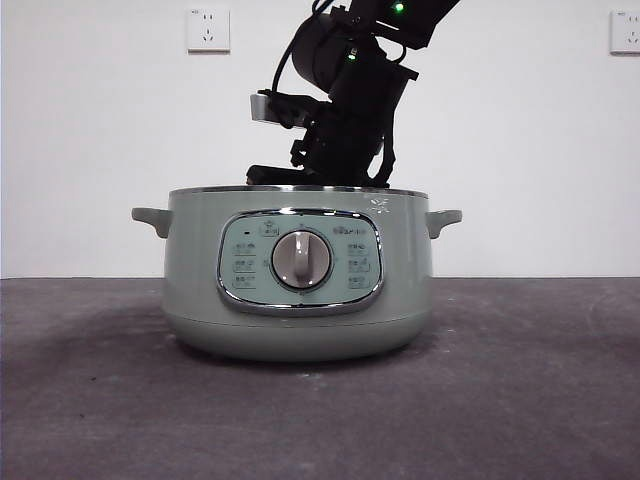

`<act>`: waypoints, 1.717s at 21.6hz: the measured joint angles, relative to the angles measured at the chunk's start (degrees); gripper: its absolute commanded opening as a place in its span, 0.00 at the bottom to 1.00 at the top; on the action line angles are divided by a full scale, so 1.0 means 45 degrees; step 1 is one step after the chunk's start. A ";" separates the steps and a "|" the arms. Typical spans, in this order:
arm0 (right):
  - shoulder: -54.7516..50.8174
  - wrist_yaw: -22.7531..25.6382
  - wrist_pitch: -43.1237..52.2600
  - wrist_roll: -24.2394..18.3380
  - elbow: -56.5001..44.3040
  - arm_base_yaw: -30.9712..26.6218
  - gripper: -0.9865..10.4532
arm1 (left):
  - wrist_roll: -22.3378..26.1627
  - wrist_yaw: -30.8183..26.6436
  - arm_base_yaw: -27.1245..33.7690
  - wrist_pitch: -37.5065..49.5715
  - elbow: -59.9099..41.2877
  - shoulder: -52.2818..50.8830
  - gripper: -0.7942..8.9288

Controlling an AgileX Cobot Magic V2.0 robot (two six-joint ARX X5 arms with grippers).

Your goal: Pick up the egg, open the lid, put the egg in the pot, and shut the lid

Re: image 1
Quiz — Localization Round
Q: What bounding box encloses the thin black round cable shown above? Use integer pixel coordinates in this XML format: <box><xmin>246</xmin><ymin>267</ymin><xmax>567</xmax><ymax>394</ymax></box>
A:
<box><xmin>271</xmin><ymin>0</ymin><xmax>342</xmax><ymax>97</ymax></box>

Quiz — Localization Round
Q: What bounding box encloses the white wall socket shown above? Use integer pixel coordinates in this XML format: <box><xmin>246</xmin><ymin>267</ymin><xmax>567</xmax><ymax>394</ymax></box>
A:
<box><xmin>608</xmin><ymin>10</ymin><xmax>640</xmax><ymax>57</ymax></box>
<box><xmin>187</xmin><ymin>7</ymin><xmax>232</xmax><ymax>55</ymax></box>

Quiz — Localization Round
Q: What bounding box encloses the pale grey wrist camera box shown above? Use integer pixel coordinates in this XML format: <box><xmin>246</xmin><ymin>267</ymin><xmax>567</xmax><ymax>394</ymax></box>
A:
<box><xmin>247</xmin><ymin>92</ymin><xmax>282</xmax><ymax>124</ymax></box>

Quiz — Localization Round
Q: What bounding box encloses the pale green electric cooking pot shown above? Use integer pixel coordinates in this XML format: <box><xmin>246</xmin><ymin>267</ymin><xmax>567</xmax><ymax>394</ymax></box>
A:
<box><xmin>130</xmin><ymin>184</ymin><xmax>464</xmax><ymax>364</ymax></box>

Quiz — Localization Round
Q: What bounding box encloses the flat black cable strap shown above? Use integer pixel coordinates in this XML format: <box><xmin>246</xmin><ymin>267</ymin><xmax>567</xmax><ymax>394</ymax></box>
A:
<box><xmin>367</xmin><ymin>117</ymin><xmax>398</xmax><ymax>188</ymax></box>

